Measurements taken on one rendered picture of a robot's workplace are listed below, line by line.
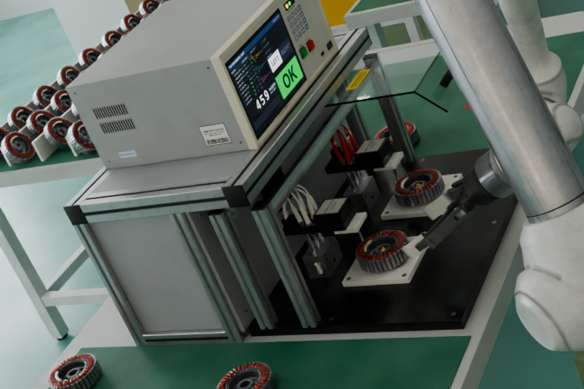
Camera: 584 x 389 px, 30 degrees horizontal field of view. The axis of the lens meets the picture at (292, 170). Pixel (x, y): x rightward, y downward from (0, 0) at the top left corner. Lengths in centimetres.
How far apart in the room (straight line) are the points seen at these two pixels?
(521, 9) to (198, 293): 89
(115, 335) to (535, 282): 118
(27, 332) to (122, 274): 216
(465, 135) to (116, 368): 101
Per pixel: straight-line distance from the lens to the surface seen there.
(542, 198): 160
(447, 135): 274
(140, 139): 225
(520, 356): 318
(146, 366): 234
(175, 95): 215
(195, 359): 228
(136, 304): 236
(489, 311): 207
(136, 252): 226
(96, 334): 255
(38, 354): 427
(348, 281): 224
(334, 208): 222
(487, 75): 158
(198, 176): 212
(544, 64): 205
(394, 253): 220
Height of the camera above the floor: 192
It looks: 24 degrees down
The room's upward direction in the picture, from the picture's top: 23 degrees counter-clockwise
